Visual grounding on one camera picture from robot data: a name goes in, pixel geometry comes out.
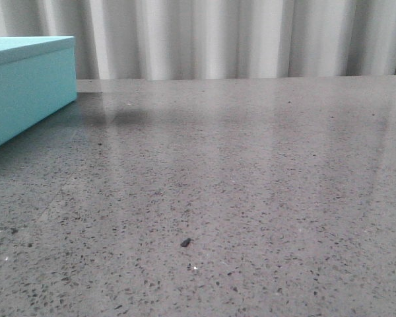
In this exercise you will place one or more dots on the light blue storage box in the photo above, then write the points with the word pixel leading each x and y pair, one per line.
pixel 37 78

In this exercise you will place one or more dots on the small black debris piece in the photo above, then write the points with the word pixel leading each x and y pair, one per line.
pixel 186 242

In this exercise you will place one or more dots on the grey pleated curtain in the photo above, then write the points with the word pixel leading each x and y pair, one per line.
pixel 161 40

